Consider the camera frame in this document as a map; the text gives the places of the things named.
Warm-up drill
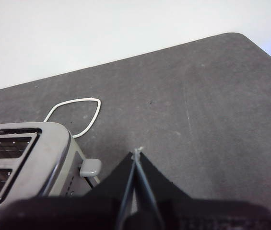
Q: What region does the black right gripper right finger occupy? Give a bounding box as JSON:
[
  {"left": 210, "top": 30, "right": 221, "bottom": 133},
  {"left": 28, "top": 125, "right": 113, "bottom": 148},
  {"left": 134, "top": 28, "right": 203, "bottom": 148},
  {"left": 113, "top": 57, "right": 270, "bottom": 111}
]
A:
[{"left": 135, "top": 150, "right": 195, "bottom": 216}]

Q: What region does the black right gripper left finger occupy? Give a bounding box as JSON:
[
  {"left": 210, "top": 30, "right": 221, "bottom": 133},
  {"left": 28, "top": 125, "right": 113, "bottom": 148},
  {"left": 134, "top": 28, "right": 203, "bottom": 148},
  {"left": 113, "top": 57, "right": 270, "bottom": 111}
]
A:
[{"left": 84, "top": 150, "right": 136, "bottom": 218}]

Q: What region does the grey toaster lever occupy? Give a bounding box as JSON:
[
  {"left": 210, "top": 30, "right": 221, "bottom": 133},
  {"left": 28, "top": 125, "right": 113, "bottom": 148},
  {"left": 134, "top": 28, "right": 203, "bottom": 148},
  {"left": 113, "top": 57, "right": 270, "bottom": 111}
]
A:
[{"left": 79, "top": 158, "right": 102, "bottom": 178}]

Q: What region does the cream two-slot toaster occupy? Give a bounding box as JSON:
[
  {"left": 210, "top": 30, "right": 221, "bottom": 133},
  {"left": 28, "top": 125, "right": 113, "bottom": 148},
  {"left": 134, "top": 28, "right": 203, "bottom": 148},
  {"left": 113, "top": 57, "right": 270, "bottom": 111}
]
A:
[{"left": 0, "top": 121, "right": 101, "bottom": 230}]

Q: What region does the white power cable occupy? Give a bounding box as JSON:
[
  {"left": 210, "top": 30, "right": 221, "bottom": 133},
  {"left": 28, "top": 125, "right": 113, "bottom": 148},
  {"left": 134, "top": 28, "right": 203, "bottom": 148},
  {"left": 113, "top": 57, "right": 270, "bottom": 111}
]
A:
[{"left": 43, "top": 97, "right": 102, "bottom": 139}]

